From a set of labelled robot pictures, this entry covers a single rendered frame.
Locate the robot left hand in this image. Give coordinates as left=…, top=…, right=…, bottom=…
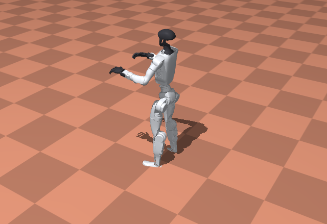
left=109, top=67, right=125, bottom=77

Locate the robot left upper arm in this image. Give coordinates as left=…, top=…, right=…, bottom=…
left=140, top=56, right=165, bottom=86

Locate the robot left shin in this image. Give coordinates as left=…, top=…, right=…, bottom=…
left=153, top=134, right=165, bottom=167

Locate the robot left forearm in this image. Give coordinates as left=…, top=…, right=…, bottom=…
left=122, top=70, right=145, bottom=83

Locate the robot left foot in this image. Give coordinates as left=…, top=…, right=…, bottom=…
left=143, top=161, right=162, bottom=167

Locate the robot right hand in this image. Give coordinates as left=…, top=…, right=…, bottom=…
left=132, top=52, right=154, bottom=59

